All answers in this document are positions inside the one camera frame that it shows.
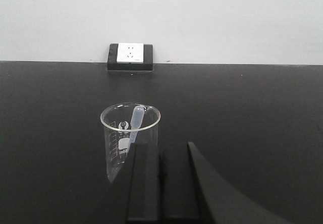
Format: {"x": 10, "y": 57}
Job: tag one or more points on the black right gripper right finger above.
{"x": 192, "y": 191}

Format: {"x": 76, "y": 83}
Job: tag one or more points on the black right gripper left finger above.
{"x": 144, "y": 199}

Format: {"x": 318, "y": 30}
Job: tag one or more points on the clear glass beaker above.
{"x": 116, "y": 121}

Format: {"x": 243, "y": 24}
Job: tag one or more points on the clear plastic pipette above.
{"x": 136, "y": 122}

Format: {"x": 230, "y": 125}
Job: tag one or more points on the white wall socket black base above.
{"x": 130, "y": 57}

